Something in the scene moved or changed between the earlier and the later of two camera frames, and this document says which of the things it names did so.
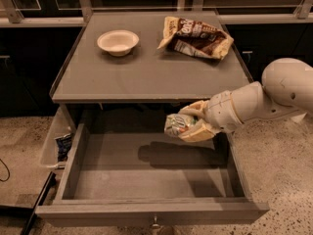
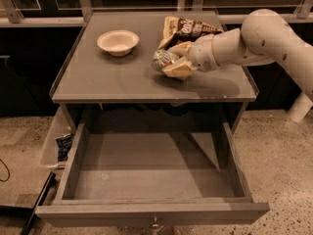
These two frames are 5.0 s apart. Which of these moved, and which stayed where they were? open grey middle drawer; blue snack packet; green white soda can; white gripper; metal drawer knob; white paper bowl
Moved: green white soda can; white gripper
Stayed: open grey middle drawer; metal drawer knob; blue snack packet; white paper bowl
